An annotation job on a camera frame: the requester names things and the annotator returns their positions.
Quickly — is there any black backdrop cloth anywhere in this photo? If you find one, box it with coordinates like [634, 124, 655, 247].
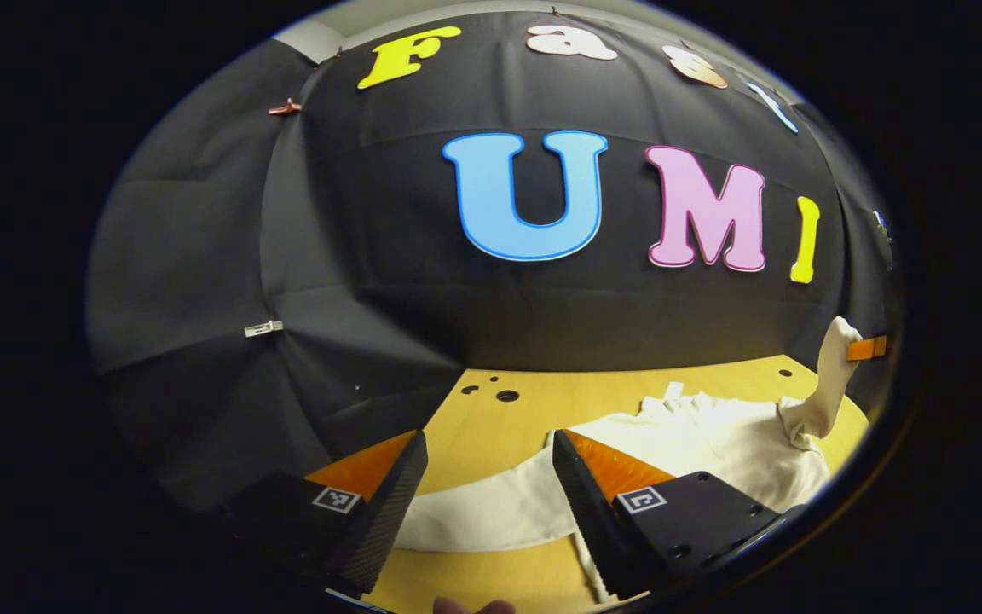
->
[86, 10, 897, 513]

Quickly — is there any white zip sweater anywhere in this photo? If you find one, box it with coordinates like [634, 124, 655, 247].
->
[395, 316, 865, 603]

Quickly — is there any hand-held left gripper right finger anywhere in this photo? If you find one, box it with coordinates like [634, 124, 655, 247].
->
[551, 428, 788, 603]

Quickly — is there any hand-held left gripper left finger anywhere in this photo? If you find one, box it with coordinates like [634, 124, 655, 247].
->
[218, 429, 430, 598]

